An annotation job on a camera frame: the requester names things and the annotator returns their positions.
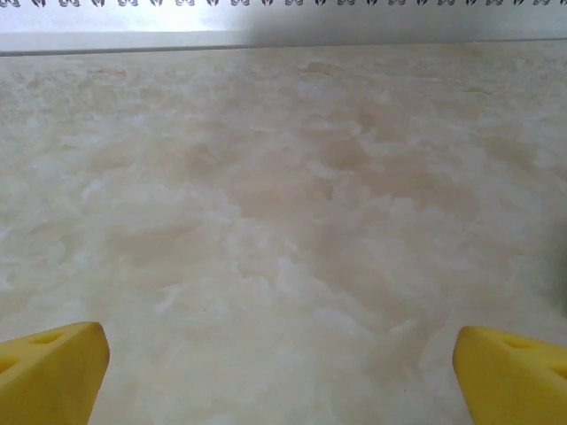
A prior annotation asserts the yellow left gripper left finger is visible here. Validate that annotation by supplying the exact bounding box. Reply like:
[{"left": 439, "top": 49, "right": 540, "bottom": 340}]
[{"left": 0, "top": 321, "right": 111, "bottom": 425}]

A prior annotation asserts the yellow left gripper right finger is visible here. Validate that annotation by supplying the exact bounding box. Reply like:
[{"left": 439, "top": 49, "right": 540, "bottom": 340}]
[{"left": 453, "top": 325, "right": 567, "bottom": 425}]

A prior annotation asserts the thin aluminium wall rail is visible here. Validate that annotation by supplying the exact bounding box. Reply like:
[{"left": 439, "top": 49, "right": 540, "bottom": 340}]
[{"left": 0, "top": 29, "right": 567, "bottom": 58}]

